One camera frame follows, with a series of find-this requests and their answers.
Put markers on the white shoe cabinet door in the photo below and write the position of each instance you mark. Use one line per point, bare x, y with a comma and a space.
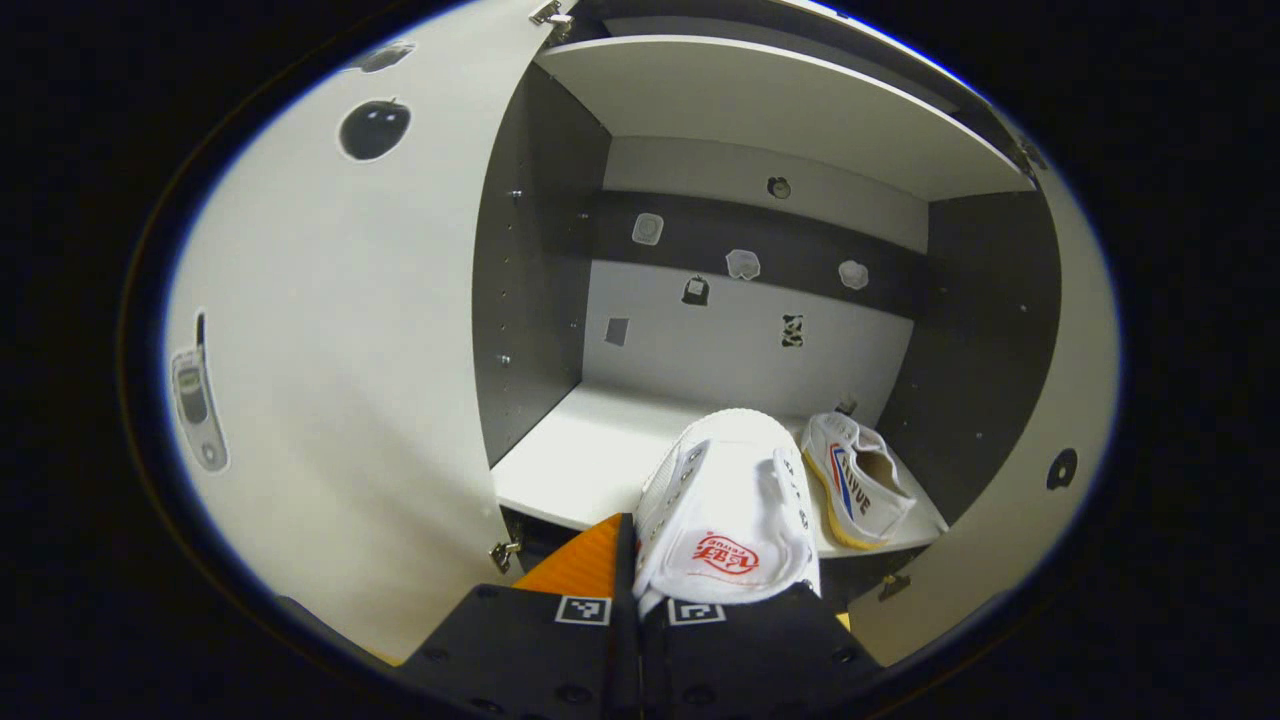
1070, 380
350, 350

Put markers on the white canvas shoe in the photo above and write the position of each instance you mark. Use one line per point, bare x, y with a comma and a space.
860, 480
730, 490

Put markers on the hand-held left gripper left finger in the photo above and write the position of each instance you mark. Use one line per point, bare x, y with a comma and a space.
629, 570

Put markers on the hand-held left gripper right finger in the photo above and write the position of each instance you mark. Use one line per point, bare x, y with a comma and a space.
760, 650

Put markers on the white cabinet shelf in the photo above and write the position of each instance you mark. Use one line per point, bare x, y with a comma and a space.
780, 110
590, 460

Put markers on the white shoe cabinet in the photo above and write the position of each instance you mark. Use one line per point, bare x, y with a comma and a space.
540, 270

